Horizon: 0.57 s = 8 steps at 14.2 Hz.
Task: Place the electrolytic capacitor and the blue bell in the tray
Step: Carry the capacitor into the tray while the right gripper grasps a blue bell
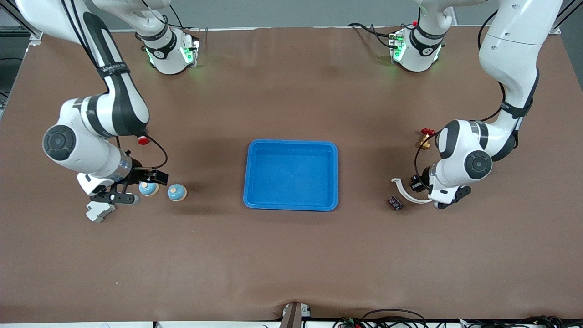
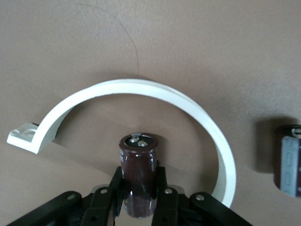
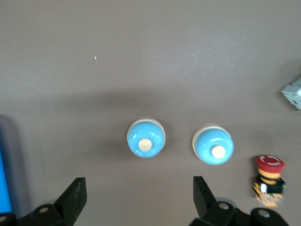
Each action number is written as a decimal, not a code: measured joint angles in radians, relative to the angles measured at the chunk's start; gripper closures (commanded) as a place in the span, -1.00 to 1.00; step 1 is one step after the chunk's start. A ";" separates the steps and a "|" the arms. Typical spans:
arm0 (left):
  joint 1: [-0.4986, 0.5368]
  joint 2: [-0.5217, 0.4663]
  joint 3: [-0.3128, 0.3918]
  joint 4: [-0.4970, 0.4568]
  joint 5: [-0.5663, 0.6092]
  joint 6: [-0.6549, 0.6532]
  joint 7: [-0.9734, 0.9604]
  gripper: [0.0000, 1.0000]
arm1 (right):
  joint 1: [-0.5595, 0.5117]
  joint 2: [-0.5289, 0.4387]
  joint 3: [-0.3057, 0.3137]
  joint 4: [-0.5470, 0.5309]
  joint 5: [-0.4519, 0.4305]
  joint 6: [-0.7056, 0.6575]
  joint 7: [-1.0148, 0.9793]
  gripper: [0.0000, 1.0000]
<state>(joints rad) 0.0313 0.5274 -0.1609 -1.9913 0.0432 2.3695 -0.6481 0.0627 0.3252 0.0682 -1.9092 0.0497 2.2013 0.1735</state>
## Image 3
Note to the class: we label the brown table mat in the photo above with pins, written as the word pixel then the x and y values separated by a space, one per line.
pixel 150 58

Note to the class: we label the blue plastic tray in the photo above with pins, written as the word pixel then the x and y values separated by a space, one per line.
pixel 3 176

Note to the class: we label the red yellow emergency stop button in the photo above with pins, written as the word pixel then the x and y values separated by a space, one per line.
pixel 269 181

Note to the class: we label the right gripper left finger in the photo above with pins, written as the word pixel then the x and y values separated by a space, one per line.
pixel 68 202

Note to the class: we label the white circuit breaker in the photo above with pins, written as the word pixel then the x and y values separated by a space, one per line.
pixel 292 94

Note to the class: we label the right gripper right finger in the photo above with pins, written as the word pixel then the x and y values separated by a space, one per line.
pixel 207 207

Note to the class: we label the scratched blue call bell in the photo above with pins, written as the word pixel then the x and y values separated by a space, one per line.
pixel 145 139

